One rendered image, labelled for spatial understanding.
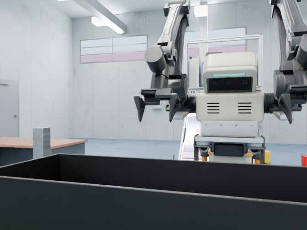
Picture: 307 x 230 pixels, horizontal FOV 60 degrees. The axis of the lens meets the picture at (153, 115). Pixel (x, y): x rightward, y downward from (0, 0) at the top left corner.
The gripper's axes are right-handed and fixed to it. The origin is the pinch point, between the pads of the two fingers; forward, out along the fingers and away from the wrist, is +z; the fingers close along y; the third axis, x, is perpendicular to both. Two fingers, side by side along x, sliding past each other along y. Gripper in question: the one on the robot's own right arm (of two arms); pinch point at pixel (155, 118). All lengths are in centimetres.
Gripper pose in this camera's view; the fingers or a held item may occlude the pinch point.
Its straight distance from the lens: 82.5
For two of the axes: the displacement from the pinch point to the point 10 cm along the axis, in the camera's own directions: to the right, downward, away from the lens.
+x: 2.5, 4.3, 8.7
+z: -1.2, 9.0, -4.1
